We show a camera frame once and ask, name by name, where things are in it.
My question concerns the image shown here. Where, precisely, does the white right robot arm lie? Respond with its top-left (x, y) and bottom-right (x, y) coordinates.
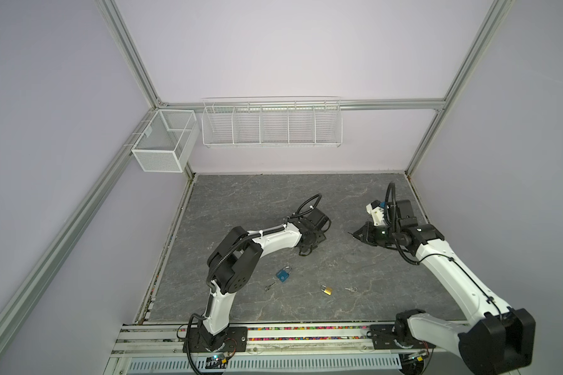
top-left (353, 183), bottom-right (536, 374)

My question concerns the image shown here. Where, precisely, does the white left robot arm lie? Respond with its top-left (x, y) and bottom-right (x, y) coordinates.
top-left (184, 193), bottom-right (332, 353)

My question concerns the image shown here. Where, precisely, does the small key near blue padlock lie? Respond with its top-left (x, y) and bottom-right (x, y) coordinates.
top-left (264, 282), bottom-right (276, 292)

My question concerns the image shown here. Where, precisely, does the blue padlock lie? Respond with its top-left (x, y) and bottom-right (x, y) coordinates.
top-left (275, 266), bottom-right (292, 283)

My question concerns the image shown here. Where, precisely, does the brass padlock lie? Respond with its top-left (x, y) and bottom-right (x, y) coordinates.
top-left (321, 285), bottom-right (332, 295)

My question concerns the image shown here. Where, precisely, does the white mesh box basket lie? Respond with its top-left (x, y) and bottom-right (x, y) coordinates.
top-left (131, 109), bottom-right (200, 173)

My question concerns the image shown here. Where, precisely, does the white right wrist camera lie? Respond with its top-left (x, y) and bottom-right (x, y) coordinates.
top-left (366, 200), bottom-right (388, 227)

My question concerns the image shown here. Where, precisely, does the white wire shelf basket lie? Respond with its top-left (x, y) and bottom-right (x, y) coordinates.
top-left (202, 96), bottom-right (343, 148)

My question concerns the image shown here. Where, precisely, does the white vented cable duct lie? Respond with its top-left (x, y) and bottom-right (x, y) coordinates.
top-left (127, 353), bottom-right (402, 374)

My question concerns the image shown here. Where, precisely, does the aluminium frame corner post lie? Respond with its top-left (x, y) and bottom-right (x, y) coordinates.
top-left (95, 0), bottom-right (163, 108)

